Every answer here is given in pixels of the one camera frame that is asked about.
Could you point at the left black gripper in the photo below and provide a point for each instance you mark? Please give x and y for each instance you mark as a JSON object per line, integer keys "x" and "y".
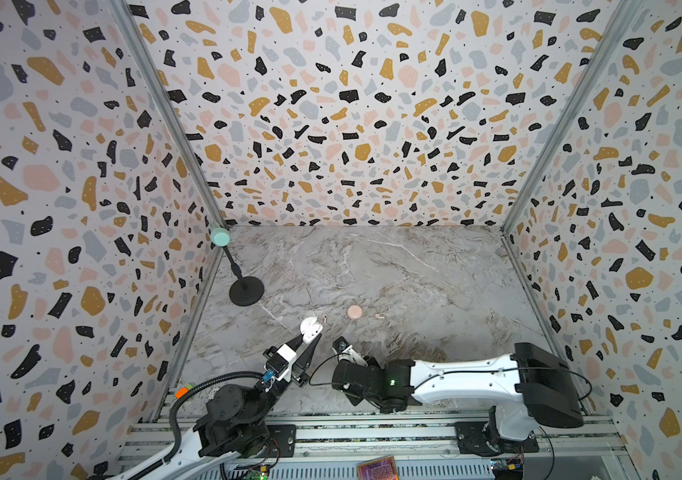
{"x": 303, "y": 365}

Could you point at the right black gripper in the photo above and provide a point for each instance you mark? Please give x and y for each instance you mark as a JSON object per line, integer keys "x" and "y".
{"x": 346, "y": 367}

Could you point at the white earbud charging case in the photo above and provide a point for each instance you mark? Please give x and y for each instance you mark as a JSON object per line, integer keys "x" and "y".
{"x": 310, "y": 329}

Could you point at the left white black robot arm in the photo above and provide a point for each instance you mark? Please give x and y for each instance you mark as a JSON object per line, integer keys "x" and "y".
{"x": 234, "y": 425}

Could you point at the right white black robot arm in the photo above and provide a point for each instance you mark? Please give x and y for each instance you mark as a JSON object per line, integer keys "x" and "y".
{"x": 529, "y": 388}

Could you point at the pink earbud charging case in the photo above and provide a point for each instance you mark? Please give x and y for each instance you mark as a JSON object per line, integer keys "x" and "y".
{"x": 355, "y": 312}

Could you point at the microphone stand with green ball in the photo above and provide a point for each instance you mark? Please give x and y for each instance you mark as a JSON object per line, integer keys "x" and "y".
{"x": 246, "y": 290}

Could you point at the pink circuit board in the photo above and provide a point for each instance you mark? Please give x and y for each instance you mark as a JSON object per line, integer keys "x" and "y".
{"x": 379, "y": 469}

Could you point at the orange green connector block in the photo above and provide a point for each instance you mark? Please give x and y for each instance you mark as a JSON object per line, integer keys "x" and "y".
{"x": 184, "y": 390}

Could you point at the small electronics board with leds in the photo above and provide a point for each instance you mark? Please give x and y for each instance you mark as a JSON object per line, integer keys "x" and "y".
{"x": 258, "y": 472}

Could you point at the right small electronics board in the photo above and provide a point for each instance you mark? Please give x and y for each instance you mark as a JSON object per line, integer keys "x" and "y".
{"x": 507, "y": 469}

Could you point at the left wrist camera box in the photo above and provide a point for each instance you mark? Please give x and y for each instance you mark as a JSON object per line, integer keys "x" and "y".
{"x": 279, "y": 361}

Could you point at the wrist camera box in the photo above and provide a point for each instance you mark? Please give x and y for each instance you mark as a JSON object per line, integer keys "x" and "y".
{"x": 345, "y": 352}
{"x": 279, "y": 361}

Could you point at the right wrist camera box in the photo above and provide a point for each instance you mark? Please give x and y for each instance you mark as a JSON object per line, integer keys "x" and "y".
{"x": 345, "y": 352}

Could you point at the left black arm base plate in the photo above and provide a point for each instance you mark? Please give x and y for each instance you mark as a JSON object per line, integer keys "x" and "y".
{"x": 275, "y": 441}

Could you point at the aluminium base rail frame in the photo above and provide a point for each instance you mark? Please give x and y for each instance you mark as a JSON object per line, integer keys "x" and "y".
{"x": 426, "y": 445}

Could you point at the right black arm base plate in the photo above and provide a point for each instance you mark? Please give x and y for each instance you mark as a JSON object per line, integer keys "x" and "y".
{"x": 475, "y": 438}

